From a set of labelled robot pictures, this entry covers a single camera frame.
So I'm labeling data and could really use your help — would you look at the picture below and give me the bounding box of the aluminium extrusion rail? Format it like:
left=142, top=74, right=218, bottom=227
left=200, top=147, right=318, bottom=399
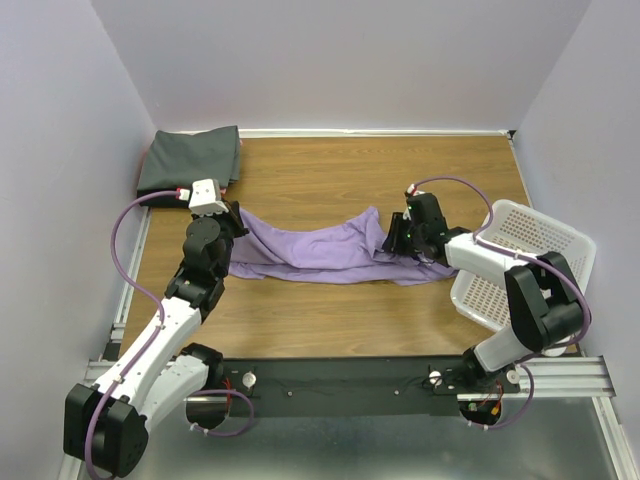
left=81, top=356, right=616, bottom=399

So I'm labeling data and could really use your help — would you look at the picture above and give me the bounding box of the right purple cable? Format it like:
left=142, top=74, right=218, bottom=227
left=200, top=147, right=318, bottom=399
left=405, top=176, right=592, bottom=432

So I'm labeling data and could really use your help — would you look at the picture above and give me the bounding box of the purple cable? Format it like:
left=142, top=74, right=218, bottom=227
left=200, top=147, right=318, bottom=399
left=83, top=187, right=256, bottom=476
left=405, top=176, right=592, bottom=432

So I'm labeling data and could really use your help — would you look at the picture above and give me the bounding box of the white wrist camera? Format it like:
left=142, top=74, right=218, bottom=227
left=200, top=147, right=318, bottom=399
left=189, top=179, right=228, bottom=216
left=405, top=184, right=424, bottom=197

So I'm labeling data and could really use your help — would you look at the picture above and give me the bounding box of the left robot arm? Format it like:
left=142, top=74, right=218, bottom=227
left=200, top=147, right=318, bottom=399
left=63, top=199, right=251, bottom=479

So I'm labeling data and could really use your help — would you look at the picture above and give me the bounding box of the folded dark grey t shirt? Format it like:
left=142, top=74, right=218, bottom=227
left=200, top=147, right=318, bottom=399
left=136, top=125, right=241, bottom=197

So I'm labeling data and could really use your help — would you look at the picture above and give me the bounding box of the purple t shirt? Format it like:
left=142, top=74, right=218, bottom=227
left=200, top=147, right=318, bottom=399
left=229, top=207, right=457, bottom=286

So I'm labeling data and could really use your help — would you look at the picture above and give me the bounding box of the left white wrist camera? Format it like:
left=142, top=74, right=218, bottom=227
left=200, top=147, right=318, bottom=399
left=189, top=179, right=228, bottom=216

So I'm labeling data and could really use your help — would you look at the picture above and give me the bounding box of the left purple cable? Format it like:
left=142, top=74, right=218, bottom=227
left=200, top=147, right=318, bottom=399
left=83, top=187, right=256, bottom=476

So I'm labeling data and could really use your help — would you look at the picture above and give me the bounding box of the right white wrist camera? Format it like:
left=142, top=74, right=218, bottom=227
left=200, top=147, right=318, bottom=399
left=405, top=184, right=424, bottom=197

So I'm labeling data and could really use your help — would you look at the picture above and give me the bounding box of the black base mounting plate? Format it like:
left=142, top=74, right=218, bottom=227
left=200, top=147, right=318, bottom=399
left=187, top=355, right=520, bottom=425

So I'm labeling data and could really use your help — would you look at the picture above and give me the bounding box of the white plastic laundry basket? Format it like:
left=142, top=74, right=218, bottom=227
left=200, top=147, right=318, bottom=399
left=446, top=200, right=596, bottom=354

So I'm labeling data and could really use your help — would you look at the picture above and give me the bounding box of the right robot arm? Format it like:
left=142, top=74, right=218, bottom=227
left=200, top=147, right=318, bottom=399
left=383, top=191, right=596, bottom=393

